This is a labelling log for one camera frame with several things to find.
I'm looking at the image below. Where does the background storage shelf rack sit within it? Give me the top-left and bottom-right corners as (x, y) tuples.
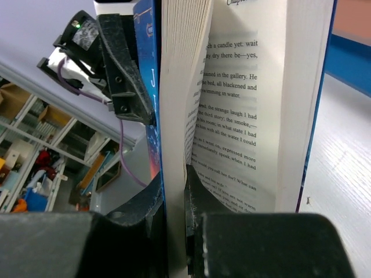
(1, 79), (118, 213)

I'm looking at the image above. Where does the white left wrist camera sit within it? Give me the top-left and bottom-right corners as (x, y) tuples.
(93, 1), (137, 15)

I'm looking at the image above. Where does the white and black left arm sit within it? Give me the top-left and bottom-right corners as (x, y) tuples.
(37, 10), (156, 126)

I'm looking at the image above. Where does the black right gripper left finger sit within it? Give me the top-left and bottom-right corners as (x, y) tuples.
(1, 176), (167, 277)

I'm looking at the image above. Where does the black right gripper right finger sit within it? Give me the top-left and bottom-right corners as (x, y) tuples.
(184, 166), (355, 277)

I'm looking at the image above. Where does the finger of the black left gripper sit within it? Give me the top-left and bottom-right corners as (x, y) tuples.
(97, 14), (155, 125)

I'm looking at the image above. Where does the blue and yellow bookshelf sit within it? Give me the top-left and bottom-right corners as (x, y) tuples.
(325, 1), (370, 97)

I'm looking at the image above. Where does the sunset cover book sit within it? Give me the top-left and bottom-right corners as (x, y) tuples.
(132, 0), (339, 276)

